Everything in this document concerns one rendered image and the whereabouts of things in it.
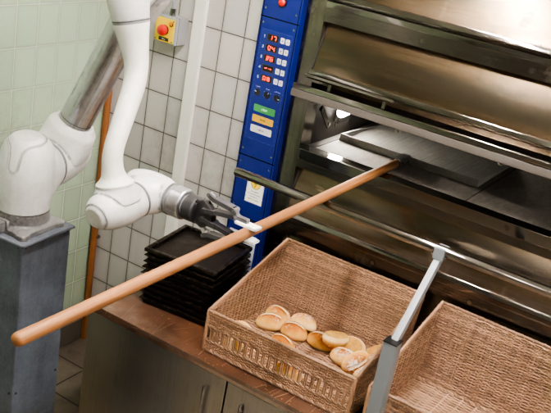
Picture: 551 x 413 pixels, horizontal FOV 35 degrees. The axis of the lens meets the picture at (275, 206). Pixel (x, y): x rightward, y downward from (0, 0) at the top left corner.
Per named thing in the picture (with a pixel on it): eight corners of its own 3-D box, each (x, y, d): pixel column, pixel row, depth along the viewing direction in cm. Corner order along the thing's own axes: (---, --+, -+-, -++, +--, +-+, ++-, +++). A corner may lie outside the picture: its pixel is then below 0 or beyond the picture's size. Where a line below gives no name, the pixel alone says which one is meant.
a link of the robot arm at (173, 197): (179, 210, 246) (196, 217, 243) (158, 217, 238) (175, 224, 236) (184, 179, 242) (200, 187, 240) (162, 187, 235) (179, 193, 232)
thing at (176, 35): (164, 38, 327) (167, 11, 323) (185, 45, 322) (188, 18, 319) (152, 39, 321) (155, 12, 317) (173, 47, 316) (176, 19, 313)
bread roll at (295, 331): (309, 338, 302) (312, 324, 300) (302, 345, 296) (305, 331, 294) (284, 328, 306) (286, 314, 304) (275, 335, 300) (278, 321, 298)
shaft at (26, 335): (19, 351, 164) (20, 338, 163) (7, 345, 165) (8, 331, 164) (398, 168, 303) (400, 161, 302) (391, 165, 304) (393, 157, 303)
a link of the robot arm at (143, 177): (181, 210, 247) (151, 224, 237) (140, 192, 254) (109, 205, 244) (184, 175, 242) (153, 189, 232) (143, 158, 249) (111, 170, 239)
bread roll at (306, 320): (316, 333, 307) (321, 319, 307) (312, 332, 300) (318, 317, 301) (289, 324, 309) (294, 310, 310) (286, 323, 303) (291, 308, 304)
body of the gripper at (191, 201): (198, 188, 239) (224, 199, 235) (193, 216, 242) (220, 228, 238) (180, 194, 233) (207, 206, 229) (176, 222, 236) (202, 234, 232)
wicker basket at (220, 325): (274, 301, 325) (287, 234, 315) (410, 362, 301) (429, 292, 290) (197, 349, 285) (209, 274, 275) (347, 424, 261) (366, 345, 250)
